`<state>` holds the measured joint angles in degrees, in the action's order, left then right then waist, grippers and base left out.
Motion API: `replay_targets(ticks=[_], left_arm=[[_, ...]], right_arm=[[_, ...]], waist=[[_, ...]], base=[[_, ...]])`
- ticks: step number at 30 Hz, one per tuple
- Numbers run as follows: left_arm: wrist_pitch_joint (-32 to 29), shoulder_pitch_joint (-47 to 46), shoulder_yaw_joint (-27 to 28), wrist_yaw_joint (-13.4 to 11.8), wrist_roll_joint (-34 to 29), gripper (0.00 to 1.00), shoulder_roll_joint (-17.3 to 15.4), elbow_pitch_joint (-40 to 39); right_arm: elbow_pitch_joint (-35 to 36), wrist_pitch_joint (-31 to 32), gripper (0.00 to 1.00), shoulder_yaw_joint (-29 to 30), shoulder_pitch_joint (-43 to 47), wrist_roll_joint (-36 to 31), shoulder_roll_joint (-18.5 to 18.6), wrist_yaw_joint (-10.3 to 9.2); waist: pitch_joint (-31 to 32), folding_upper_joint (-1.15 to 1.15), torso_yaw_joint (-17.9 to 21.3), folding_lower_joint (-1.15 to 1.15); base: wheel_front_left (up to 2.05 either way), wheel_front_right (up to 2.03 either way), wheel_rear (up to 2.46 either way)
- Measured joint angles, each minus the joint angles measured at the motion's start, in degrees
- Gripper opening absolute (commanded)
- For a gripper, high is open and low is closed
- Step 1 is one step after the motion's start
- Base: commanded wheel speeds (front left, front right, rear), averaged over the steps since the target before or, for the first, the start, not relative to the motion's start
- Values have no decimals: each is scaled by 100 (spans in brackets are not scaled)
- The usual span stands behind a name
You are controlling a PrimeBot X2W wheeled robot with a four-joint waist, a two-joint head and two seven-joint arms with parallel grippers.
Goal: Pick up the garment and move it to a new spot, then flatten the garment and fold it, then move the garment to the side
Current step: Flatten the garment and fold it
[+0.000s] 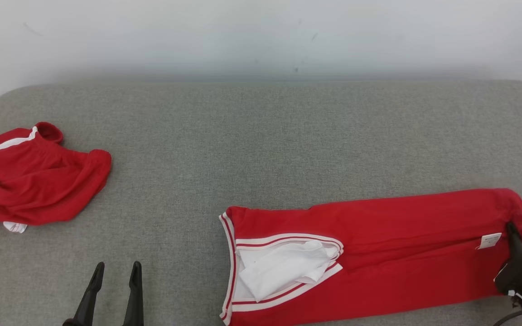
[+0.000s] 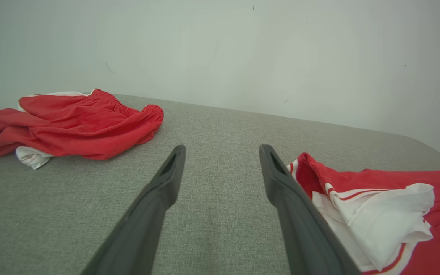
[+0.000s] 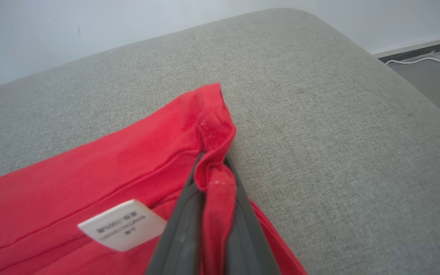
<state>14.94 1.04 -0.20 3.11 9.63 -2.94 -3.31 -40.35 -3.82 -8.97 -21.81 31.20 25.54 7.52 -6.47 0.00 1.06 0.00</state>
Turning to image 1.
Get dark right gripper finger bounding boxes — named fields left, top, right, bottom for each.
left=506, top=221, right=522, bottom=259

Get red shorts with white stripe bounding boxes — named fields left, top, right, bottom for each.
left=0, top=121, right=112, bottom=234

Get red basketball jersey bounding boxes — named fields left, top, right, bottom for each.
left=219, top=188, right=522, bottom=326

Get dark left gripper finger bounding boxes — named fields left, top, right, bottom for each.
left=122, top=261, right=144, bottom=326
left=63, top=262, right=105, bottom=326

